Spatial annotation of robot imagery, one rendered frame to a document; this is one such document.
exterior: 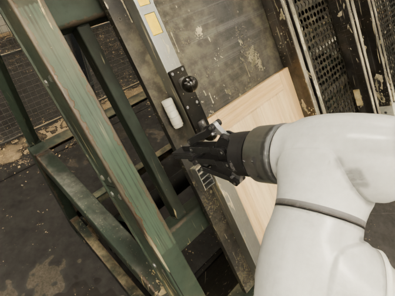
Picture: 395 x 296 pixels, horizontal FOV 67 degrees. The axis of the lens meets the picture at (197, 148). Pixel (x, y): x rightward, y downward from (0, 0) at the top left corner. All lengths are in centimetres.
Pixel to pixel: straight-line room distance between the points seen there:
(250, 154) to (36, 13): 48
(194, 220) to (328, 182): 61
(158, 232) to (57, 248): 162
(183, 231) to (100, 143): 38
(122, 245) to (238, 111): 71
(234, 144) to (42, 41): 42
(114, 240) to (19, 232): 131
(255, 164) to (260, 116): 58
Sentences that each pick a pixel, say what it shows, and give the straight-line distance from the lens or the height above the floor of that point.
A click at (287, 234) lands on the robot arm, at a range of 34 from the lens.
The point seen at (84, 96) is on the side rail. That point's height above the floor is 153.
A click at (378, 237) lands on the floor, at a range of 249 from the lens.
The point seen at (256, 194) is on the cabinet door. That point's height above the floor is 111.
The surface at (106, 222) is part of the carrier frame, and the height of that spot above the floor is 79.
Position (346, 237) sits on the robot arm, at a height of 161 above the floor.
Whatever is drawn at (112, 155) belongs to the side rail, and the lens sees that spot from 67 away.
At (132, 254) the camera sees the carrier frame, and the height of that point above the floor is 79.
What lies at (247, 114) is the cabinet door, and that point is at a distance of 95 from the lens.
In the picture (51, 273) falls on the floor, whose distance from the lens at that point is 224.
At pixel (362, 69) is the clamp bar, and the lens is 149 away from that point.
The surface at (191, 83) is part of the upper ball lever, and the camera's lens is 65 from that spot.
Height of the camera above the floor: 188
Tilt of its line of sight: 44 degrees down
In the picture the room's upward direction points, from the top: straight up
